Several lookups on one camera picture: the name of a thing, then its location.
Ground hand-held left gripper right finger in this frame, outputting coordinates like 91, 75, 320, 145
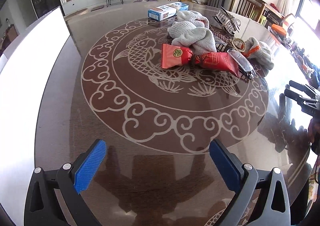
209, 138, 292, 226

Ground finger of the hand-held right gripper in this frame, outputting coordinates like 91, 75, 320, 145
285, 88, 318, 107
289, 80, 320, 99

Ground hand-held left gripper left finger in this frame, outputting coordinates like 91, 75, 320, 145
24, 138, 108, 226

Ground white knit glove orange cuff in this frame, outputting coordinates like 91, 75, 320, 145
167, 20, 217, 54
176, 10, 210, 29
244, 37, 274, 71

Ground brown beaded hair claw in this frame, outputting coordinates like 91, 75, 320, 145
212, 32, 248, 53

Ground red snack packet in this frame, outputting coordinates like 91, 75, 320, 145
197, 52, 242, 76

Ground red packet gold emblem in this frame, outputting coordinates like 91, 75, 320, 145
161, 43, 194, 69

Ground orange bag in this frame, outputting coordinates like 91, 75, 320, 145
271, 23, 288, 35

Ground floral patterned cloth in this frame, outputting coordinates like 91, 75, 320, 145
306, 166, 320, 214

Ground silver rhinestone hair claw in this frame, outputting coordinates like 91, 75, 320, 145
212, 6, 242, 36

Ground dark wooden slatted chair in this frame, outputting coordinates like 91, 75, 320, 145
230, 0, 268, 23

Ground blue white toothpaste box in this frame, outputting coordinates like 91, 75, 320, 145
147, 2, 189, 21

